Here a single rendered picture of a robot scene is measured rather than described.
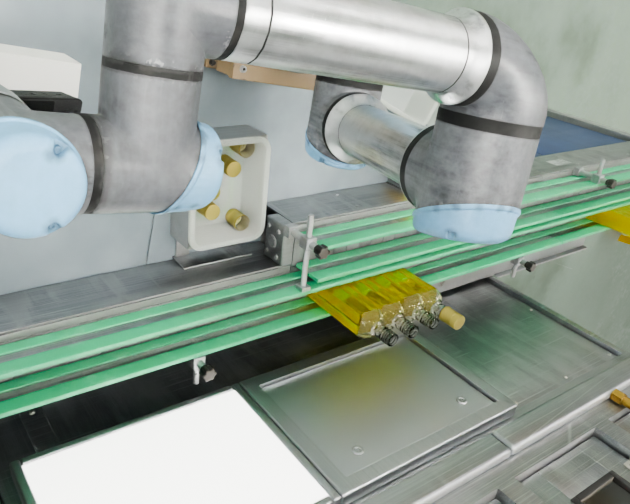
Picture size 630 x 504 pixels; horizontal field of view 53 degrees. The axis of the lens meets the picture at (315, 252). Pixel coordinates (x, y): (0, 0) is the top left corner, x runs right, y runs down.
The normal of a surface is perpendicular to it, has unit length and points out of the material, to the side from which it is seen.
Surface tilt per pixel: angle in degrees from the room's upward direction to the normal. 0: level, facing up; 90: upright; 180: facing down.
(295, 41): 21
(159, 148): 12
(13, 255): 0
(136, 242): 0
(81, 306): 90
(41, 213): 0
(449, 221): 66
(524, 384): 90
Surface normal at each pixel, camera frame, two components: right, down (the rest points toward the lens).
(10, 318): 0.11, -0.89
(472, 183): -0.27, 0.25
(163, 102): 0.46, 0.35
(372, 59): 0.43, 0.71
